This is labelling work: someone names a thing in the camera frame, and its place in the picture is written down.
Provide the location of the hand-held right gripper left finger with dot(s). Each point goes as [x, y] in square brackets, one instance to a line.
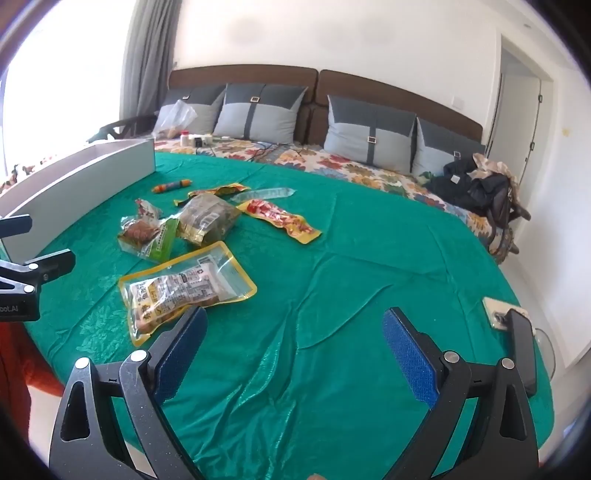
[178, 364]

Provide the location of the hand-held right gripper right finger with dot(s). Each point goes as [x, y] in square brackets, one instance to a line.
[411, 360]

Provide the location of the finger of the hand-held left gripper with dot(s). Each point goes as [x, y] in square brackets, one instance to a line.
[16, 225]
[51, 265]

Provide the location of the clear yellow-edged snack packet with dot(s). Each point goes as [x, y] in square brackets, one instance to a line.
[184, 286]

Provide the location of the white storage box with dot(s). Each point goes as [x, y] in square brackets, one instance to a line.
[92, 170]

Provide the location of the green packet with brown food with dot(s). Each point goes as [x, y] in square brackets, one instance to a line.
[143, 235]

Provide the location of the small red white snack packet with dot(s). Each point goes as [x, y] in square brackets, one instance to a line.
[147, 211]

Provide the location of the orange sausage stick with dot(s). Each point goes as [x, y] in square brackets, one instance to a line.
[171, 186]

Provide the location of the brown snack packet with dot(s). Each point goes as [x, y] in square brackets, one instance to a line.
[207, 219]

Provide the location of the red and yellow snack packet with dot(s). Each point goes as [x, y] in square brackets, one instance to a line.
[281, 219]

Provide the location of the yellow and green snack packet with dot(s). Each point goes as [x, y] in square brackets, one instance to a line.
[221, 190]

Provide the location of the long clear snack packet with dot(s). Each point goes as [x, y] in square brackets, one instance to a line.
[263, 194]

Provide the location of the person's left forearm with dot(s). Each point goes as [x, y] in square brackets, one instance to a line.
[27, 360]

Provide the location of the white phone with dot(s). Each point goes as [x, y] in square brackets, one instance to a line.
[496, 314]

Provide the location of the black remote control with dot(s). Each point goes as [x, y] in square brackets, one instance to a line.
[521, 341]

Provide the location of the green blanket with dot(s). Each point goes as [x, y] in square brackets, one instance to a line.
[323, 277]

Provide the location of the dark wooden chair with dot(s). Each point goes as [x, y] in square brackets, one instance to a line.
[115, 129]

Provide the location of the dark chair with armrest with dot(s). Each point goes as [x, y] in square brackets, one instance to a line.
[508, 242]

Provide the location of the black jacket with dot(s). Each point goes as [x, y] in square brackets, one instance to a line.
[461, 189]

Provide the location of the white jar with red cap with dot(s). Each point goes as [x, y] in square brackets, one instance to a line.
[185, 139]

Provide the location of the clear plastic bag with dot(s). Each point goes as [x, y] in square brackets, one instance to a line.
[173, 117]

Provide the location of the beige cloth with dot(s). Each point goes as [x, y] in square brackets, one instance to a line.
[489, 164]

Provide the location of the floral bed sheet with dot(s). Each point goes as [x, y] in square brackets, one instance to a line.
[332, 161]

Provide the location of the grey curtain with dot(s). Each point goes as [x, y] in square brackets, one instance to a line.
[147, 55]

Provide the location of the white door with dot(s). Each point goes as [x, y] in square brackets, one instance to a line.
[517, 115]

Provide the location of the brown headboard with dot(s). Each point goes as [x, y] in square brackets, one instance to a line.
[369, 87]

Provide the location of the white wall switch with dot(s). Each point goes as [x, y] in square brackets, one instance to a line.
[458, 103]

